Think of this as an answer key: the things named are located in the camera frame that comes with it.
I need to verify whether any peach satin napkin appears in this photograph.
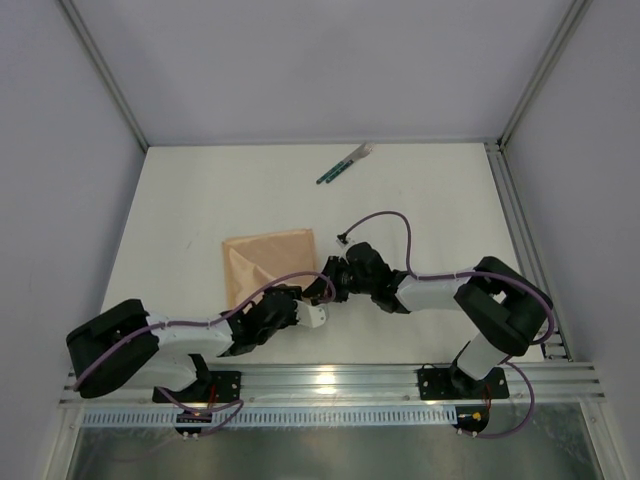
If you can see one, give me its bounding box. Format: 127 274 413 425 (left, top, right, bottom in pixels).
222 229 317 308

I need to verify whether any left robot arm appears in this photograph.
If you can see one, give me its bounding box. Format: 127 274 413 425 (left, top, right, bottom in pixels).
66 284 303 399

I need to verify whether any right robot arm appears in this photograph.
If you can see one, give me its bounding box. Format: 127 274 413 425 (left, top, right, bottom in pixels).
302 242 553 399

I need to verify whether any left controller board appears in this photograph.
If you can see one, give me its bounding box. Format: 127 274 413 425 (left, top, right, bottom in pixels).
174 410 212 440

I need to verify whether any controller board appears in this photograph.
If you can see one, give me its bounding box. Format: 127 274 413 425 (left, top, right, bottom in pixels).
174 410 212 440
453 407 490 438

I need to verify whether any right controller board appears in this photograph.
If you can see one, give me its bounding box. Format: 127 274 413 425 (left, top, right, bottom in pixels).
453 407 490 438

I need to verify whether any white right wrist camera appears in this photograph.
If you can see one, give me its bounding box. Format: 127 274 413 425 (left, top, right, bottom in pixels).
336 234 354 259

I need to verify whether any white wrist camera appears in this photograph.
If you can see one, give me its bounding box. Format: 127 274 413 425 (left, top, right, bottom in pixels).
296 301 329 329
336 234 354 259

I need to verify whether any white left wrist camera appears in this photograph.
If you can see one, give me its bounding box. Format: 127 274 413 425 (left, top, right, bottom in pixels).
296 301 329 329

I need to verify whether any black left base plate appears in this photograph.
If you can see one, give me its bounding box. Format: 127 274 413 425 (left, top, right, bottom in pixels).
165 369 242 405

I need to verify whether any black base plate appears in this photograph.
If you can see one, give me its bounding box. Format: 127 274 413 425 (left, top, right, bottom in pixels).
416 366 510 400
165 369 242 405

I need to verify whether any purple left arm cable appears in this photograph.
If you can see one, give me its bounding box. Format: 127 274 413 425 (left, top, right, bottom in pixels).
72 271 336 441

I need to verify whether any green handled knife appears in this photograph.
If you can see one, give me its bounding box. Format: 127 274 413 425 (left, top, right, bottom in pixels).
316 151 363 185

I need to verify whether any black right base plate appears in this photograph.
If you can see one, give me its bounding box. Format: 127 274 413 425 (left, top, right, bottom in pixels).
416 366 510 400

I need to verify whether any white slotted cable duct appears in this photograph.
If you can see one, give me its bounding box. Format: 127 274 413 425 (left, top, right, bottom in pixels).
82 405 456 428

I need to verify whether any right side frame rail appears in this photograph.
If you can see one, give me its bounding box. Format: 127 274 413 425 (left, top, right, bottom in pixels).
485 141 573 362

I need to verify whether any aluminium frame rail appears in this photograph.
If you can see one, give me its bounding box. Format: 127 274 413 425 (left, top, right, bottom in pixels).
59 363 607 407

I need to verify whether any right back frame post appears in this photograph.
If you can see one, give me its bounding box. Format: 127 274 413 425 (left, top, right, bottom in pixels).
497 0 593 149

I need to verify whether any frame post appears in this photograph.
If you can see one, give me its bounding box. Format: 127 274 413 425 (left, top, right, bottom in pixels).
55 0 150 153
497 0 593 149

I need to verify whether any left back frame post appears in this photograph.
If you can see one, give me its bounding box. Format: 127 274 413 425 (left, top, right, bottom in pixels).
55 0 150 153

